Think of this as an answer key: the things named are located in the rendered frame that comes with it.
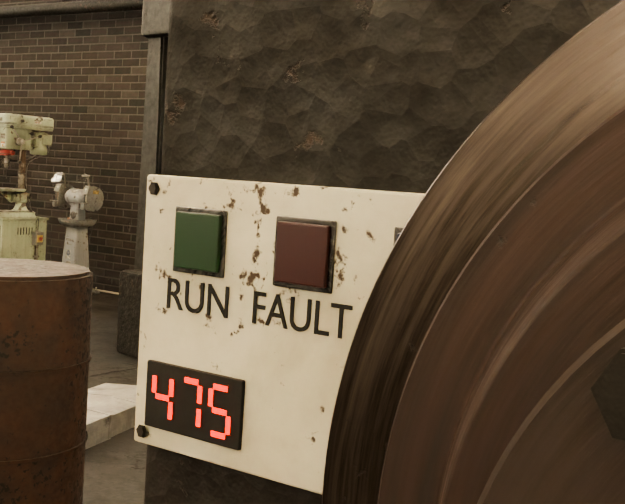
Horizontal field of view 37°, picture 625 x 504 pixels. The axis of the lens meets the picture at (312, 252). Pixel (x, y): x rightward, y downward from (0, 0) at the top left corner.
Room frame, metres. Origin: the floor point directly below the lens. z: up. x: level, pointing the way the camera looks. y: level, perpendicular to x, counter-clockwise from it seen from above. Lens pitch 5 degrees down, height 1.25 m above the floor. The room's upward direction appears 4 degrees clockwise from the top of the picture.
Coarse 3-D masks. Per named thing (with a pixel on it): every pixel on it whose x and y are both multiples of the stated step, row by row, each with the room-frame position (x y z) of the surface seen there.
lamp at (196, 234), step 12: (180, 216) 0.59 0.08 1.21; (192, 216) 0.59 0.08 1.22; (204, 216) 0.58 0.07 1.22; (216, 216) 0.58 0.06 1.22; (180, 228) 0.59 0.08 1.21; (192, 228) 0.59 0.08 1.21; (204, 228) 0.58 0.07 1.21; (216, 228) 0.57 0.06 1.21; (180, 240) 0.59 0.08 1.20; (192, 240) 0.59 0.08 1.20; (204, 240) 0.58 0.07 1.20; (216, 240) 0.57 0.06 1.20; (180, 252) 0.59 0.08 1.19; (192, 252) 0.58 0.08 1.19; (204, 252) 0.58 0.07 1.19; (216, 252) 0.57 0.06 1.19; (180, 264) 0.59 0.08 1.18; (192, 264) 0.58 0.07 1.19; (204, 264) 0.58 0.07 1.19; (216, 264) 0.57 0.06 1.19
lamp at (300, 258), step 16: (288, 224) 0.54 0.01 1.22; (304, 224) 0.54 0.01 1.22; (288, 240) 0.54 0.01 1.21; (304, 240) 0.54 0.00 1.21; (320, 240) 0.53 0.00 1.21; (288, 256) 0.54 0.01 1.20; (304, 256) 0.54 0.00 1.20; (320, 256) 0.53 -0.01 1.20; (288, 272) 0.54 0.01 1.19; (304, 272) 0.54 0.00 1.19; (320, 272) 0.53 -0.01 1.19
